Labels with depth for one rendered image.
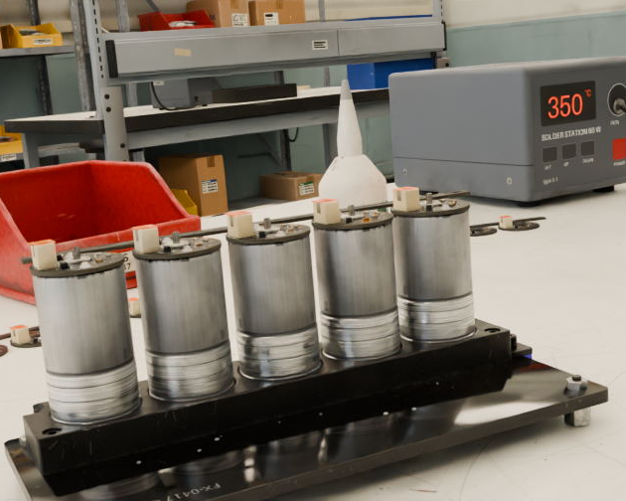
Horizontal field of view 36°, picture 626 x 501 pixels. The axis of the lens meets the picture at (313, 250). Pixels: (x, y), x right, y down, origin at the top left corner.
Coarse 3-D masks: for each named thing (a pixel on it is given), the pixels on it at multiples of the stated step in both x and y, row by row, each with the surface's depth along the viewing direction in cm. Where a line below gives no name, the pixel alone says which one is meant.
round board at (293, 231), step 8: (280, 224) 30; (288, 224) 30; (296, 224) 29; (256, 232) 28; (264, 232) 28; (288, 232) 28; (296, 232) 28; (304, 232) 28; (232, 240) 28; (240, 240) 28; (248, 240) 27; (256, 240) 27; (264, 240) 27; (272, 240) 27; (280, 240) 27; (288, 240) 27
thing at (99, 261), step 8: (64, 256) 27; (96, 256) 27; (104, 256) 27; (112, 256) 26; (120, 256) 26; (32, 264) 26; (64, 264) 25; (72, 264) 26; (96, 264) 26; (104, 264) 25; (112, 264) 26; (32, 272) 26; (40, 272) 25; (48, 272) 25; (56, 272) 25; (64, 272) 25; (72, 272) 25; (80, 272) 25; (88, 272) 25
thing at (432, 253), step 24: (408, 216) 30; (432, 216) 30; (456, 216) 30; (408, 240) 30; (432, 240) 30; (456, 240) 30; (408, 264) 30; (432, 264) 30; (456, 264) 30; (408, 288) 31; (432, 288) 30; (456, 288) 30; (408, 312) 31; (432, 312) 30; (456, 312) 30; (408, 336) 31; (432, 336) 30; (456, 336) 30
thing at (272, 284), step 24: (240, 264) 28; (264, 264) 27; (288, 264) 28; (240, 288) 28; (264, 288) 28; (288, 288) 28; (312, 288) 29; (240, 312) 28; (264, 312) 28; (288, 312) 28; (312, 312) 29; (240, 336) 28; (264, 336) 28; (288, 336) 28; (312, 336) 29; (240, 360) 29; (264, 360) 28; (288, 360) 28; (312, 360) 29
